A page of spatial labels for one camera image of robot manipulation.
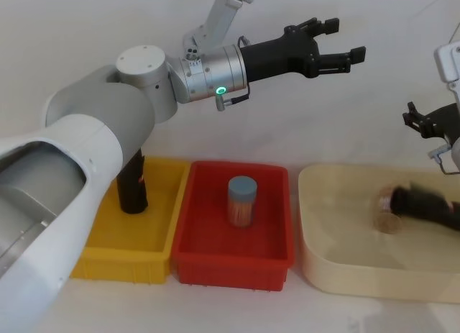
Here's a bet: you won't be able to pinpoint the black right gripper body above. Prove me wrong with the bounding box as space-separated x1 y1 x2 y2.
423 103 460 142

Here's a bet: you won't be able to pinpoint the white table cloth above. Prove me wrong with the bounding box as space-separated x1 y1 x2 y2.
0 0 460 333

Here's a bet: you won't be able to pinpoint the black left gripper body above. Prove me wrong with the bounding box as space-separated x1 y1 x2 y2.
239 24 321 85

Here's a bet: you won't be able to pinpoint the round brown cork disc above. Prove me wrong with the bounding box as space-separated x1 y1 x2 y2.
372 212 403 236

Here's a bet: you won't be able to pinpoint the clear jar with grey-blue lid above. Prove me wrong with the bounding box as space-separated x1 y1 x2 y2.
226 175 258 229

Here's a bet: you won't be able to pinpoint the red plastic bin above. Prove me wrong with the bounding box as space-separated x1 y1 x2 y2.
170 160 297 288

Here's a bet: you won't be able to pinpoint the black bottle with red label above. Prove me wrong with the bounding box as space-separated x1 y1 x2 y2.
116 147 150 216

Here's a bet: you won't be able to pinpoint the yellow plastic bin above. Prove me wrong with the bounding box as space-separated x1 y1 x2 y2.
70 155 192 286

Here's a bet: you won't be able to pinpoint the cream plastic bin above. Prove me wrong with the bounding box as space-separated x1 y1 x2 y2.
298 163 460 306

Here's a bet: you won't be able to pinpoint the thin dark right wrist cable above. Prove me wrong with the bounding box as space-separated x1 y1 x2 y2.
428 141 460 176

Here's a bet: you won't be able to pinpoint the black bottle with copper end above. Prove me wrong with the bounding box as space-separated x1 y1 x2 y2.
376 183 460 234

